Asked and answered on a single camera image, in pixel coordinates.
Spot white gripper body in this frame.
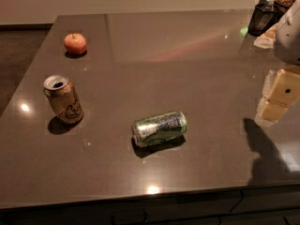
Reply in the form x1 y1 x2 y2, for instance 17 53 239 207
274 0 300 66

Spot green soda can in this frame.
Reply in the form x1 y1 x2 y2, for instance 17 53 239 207
131 111 188 148

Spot red apple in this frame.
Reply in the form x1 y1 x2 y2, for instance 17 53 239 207
64 33 87 55

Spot orange soda can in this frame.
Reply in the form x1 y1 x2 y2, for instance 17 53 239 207
43 74 83 125

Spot black mesh cup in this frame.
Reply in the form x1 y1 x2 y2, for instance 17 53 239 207
247 4 278 37

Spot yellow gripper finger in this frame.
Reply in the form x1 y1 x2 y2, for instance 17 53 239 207
254 67 300 125

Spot crumpled white wrapper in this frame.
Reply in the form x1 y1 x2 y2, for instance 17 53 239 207
254 24 278 49

